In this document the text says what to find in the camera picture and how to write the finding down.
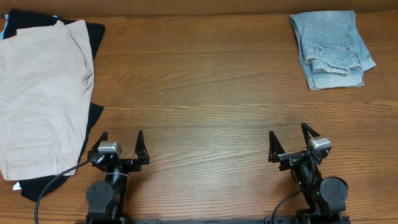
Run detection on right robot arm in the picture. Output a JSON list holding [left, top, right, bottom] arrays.
[[264, 123, 350, 224]]

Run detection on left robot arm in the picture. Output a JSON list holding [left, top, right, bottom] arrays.
[[86, 131, 150, 223]]

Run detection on black garment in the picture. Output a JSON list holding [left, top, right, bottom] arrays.
[[4, 9, 105, 202]]

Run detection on light blue garment underneath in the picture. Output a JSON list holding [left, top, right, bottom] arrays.
[[1, 13, 9, 40]]

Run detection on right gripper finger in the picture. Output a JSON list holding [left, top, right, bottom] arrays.
[[269, 131, 285, 157], [301, 123, 320, 146]]

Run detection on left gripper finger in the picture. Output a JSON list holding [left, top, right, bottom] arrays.
[[88, 131, 108, 156], [134, 130, 149, 159]]

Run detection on beige khaki shorts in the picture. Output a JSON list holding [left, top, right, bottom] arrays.
[[1, 20, 95, 180]]

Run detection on folded light blue jeans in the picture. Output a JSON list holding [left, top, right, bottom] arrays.
[[290, 11, 376, 90]]

